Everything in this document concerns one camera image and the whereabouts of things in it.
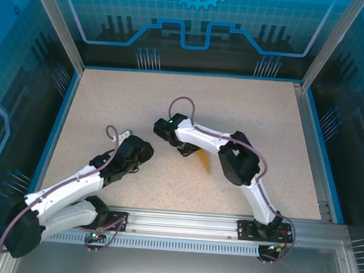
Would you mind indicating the orange cloth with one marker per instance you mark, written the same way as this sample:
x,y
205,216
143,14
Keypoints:
x,y
205,161

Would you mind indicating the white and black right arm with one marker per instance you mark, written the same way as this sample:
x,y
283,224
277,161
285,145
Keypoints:
x,y
239,159

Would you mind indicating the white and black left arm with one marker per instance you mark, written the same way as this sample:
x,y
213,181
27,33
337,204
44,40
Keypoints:
x,y
65,194

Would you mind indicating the blue table edge strip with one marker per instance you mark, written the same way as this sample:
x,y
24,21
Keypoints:
x,y
189,74
56,134
324,152

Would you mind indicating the brushed metal shelf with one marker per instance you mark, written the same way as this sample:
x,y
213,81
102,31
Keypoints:
x,y
175,270

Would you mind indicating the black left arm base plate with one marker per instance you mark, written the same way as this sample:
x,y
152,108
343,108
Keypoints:
x,y
118,216

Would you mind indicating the aluminium mounting rail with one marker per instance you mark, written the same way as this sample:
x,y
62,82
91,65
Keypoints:
x,y
179,223

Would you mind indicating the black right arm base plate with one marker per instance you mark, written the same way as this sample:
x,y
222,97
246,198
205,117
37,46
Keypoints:
x,y
247,231

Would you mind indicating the aluminium frame post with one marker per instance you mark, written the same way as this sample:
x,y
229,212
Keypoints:
x,y
58,24
331,44

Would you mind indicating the aluminium side rail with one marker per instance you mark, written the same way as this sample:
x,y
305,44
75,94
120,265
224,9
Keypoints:
x,y
312,152

